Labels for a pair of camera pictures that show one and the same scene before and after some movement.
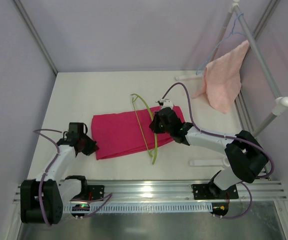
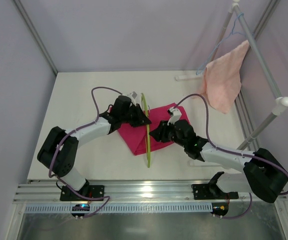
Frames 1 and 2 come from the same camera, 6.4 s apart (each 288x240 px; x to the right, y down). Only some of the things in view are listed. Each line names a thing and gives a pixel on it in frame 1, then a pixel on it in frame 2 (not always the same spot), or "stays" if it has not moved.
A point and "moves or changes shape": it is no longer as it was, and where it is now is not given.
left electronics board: (80, 207) stays
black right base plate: (212, 191) stays
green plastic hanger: (149, 154) moves or changes shape
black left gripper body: (87, 145) to (135, 114)
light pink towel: (222, 80) stays
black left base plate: (94, 192) stays
